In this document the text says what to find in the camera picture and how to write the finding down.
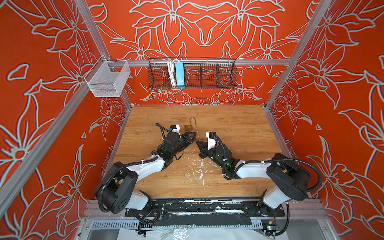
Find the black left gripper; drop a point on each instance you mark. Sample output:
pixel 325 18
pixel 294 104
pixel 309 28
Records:
pixel 186 136

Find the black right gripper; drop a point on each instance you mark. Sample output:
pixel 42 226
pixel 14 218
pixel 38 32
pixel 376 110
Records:
pixel 203 150

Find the brass padlock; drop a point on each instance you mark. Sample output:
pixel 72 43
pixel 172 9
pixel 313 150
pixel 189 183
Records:
pixel 192 124

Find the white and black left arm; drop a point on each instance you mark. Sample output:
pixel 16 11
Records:
pixel 116 190

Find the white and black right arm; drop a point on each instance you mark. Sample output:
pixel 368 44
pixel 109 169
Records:
pixel 293 178

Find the light blue box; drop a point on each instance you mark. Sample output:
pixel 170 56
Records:
pixel 180 75

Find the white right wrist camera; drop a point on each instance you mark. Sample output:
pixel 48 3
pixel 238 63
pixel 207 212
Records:
pixel 211 140

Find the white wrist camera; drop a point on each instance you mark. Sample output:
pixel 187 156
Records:
pixel 174 129
pixel 211 140

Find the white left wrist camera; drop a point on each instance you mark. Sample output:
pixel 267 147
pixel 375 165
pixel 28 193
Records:
pixel 174 129

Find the black wire wall basket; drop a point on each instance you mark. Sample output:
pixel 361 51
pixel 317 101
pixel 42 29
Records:
pixel 200 73

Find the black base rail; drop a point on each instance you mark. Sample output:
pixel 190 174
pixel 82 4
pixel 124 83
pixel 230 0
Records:
pixel 207 212

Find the white mesh wall basket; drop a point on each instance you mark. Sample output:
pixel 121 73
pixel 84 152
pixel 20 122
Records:
pixel 103 82

